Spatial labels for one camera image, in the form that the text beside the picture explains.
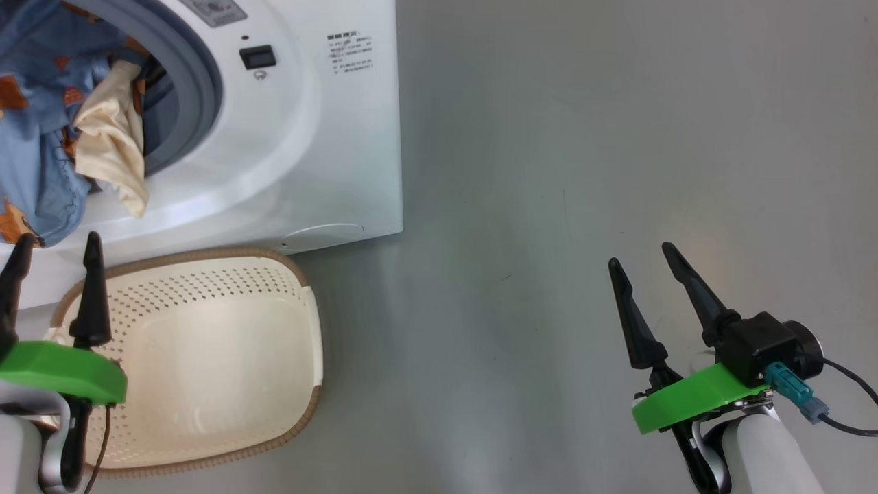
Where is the cream beige garment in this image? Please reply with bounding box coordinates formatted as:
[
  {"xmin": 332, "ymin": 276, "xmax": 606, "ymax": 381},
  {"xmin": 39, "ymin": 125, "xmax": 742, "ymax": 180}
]
[{"xmin": 73, "ymin": 60, "xmax": 150, "ymax": 220}]

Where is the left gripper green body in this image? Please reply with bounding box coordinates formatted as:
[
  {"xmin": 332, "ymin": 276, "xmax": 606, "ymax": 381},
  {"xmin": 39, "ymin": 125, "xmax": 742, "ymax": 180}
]
[{"xmin": 0, "ymin": 340, "xmax": 128, "ymax": 406}]

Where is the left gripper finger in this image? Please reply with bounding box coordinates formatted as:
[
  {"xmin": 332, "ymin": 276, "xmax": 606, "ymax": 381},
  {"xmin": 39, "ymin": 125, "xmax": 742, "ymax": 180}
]
[
  {"xmin": 68, "ymin": 231, "xmax": 113, "ymax": 350},
  {"xmin": 0, "ymin": 233, "xmax": 36, "ymax": 355}
]

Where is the white front-load washing machine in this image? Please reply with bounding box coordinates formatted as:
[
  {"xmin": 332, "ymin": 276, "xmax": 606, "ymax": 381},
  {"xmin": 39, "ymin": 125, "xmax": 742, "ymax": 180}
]
[{"xmin": 0, "ymin": 0, "xmax": 405, "ymax": 311}]

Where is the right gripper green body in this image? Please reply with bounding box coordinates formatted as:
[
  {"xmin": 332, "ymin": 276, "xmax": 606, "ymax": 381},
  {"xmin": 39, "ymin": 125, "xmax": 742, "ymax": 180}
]
[{"xmin": 630, "ymin": 362, "xmax": 773, "ymax": 436}]

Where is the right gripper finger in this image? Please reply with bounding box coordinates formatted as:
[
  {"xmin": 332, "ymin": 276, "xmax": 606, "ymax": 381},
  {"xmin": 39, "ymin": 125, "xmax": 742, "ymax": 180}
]
[
  {"xmin": 607, "ymin": 257, "xmax": 684, "ymax": 393},
  {"xmin": 661, "ymin": 242, "xmax": 743, "ymax": 348}
]

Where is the blue garment with orange prints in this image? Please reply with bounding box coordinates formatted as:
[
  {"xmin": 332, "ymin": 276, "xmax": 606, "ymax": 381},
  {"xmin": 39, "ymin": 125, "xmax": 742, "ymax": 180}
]
[{"xmin": 0, "ymin": 0, "xmax": 150, "ymax": 248}]

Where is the teal cable connector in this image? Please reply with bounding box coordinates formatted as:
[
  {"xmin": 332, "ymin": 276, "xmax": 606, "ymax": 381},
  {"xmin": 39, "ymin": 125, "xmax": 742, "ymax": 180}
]
[{"xmin": 763, "ymin": 362, "xmax": 830, "ymax": 425}]

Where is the cream perforated basket brown rim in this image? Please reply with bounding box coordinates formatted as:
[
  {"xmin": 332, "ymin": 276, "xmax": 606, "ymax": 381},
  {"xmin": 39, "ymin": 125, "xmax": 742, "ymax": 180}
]
[{"xmin": 43, "ymin": 248, "xmax": 325, "ymax": 480}]

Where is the thin black cable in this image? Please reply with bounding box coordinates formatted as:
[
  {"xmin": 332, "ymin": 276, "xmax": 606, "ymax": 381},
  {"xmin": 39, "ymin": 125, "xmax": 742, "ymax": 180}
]
[{"xmin": 820, "ymin": 356, "xmax": 878, "ymax": 438}]

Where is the thin brown cable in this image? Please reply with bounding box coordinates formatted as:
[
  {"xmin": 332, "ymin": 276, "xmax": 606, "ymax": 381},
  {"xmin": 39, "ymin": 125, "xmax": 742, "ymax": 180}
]
[{"xmin": 82, "ymin": 403, "xmax": 115, "ymax": 494}]

